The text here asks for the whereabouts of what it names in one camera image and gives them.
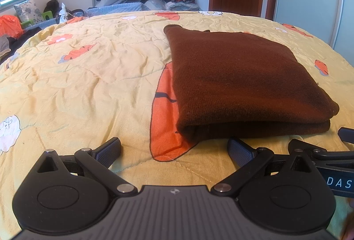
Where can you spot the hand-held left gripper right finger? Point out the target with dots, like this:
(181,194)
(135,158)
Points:
(240,153)

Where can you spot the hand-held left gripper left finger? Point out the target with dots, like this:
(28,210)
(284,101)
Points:
(108,152)

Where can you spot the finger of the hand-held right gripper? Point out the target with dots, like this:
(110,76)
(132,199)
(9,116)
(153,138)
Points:
(347,135)
(309,147)

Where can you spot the brown knit sweater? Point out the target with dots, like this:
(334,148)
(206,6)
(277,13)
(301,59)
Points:
(237,76)

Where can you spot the yellow printed blanket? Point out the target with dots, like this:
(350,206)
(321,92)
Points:
(83,76)

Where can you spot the blue quilt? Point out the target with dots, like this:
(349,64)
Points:
(116,9)

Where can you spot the dark cloth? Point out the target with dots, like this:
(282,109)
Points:
(15,42)

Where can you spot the white crumpled wrapper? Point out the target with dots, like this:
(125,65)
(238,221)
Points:
(62,12)

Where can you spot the green chair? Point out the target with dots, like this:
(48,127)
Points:
(47,15)

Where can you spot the dark plush toy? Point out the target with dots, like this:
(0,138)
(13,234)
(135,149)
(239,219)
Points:
(51,6)

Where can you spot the orange bag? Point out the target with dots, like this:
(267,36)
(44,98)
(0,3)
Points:
(9,26)

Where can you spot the floral pillow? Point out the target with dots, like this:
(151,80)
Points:
(27,12)

